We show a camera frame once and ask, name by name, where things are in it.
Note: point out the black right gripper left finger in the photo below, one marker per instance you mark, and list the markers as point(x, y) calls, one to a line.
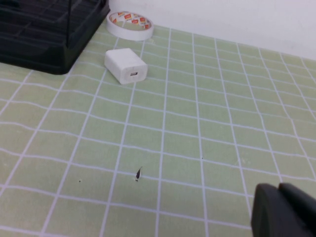
point(271, 217)

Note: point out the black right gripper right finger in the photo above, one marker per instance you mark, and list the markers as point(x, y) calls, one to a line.
point(301, 205)

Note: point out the green checkered tablecloth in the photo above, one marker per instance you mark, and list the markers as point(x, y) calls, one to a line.
point(172, 135)

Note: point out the white usb charger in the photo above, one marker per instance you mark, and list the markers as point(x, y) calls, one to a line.
point(121, 61)

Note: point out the white tape roll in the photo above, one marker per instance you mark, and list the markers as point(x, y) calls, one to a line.
point(123, 30)

